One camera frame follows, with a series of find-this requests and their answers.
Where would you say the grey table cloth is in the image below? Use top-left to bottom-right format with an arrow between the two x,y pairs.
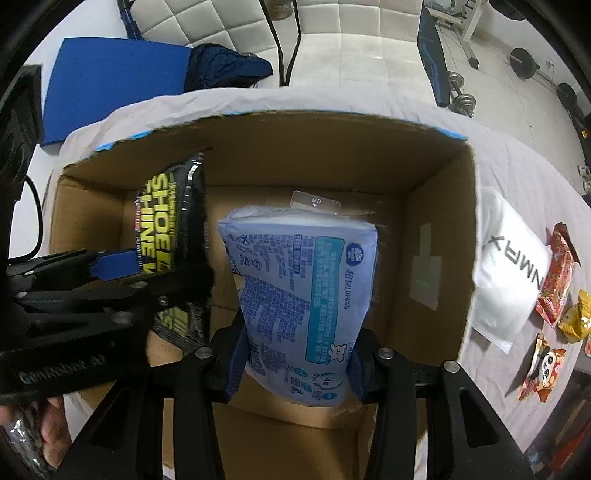
57,87 -> 590,479

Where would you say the light blue wipes pack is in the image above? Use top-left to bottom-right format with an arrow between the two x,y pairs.
217,206 -> 378,407

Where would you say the white pillow pack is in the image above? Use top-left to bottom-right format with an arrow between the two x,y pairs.
471,187 -> 550,353

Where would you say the floor barbell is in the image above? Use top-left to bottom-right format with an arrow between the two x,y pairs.
509,47 -> 578,112

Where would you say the white barbell rack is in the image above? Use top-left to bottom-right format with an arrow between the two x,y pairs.
425,0 -> 487,70

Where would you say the yellow snack packet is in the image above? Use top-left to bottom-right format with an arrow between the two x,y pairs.
558,290 -> 591,343

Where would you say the red floral wipes pack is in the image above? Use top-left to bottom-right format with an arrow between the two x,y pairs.
535,222 -> 581,327

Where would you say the black shoe shine wipes pack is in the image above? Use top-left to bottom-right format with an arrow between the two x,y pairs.
134,152 -> 213,353

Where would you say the left hand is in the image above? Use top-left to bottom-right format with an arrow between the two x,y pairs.
31,396 -> 72,468

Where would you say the dark blue garment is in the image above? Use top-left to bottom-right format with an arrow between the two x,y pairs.
184,43 -> 273,92

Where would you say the right white padded chair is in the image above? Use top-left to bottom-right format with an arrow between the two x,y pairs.
286,0 -> 431,96

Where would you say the orange panda snack packet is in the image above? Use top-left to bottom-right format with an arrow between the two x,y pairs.
518,333 -> 566,403

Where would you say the blue foam mat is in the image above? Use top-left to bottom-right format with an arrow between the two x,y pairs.
41,37 -> 190,146

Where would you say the left white padded chair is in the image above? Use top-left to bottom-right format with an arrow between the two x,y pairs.
117,0 -> 284,88

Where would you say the brown cardboard box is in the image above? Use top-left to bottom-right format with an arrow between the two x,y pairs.
45,109 -> 479,480

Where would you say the black cable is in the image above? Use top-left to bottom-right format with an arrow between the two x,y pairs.
8,174 -> 45,259

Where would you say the white padded chair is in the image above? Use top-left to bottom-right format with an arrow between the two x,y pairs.
286,0 -> 431,96
117,0 -> 284,88

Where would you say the blue black weight bench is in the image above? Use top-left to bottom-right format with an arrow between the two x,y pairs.
418,7 -> 451,108

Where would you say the chrome dumbbell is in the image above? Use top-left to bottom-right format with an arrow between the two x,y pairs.
448,71 -> 477,118

